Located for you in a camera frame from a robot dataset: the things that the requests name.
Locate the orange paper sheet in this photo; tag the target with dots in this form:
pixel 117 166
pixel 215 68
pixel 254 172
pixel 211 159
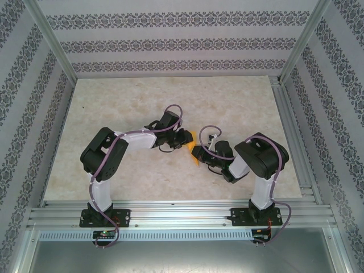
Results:
pixel 190 148

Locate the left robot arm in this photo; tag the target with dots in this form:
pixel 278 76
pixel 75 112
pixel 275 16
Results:
pixel 139 139

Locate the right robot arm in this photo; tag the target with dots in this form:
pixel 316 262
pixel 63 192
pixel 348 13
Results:
pixel 240 167

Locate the right controller board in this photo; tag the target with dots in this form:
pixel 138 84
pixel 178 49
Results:
pixel 260 232

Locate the controller board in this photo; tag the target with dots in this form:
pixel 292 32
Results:
pixel 260 232
pixel 103 234

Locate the grey metal panel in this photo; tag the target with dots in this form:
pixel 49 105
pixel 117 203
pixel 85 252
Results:
pixel 182 256

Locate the left controller board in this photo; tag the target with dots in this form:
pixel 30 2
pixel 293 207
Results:
pixel 103 234

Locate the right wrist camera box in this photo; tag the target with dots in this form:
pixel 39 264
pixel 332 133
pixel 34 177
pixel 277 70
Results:
pixel 213 138

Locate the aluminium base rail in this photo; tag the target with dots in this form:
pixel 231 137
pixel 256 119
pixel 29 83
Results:
pixel 182 213

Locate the aluminium side rail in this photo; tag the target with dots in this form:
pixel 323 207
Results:
pixel 286 113

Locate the aluminium frame post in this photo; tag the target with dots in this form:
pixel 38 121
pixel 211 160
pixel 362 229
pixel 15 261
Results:
pixel 302 42
pixel 55 42

